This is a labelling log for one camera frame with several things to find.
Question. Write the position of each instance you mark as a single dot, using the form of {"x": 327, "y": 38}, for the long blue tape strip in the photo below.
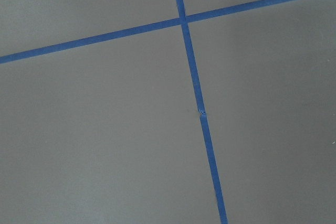
{"x": 202, "y": 111}

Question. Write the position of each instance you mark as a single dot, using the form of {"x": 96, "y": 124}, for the crossing blue tape strip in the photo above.
{"x": 139, "y": 29}

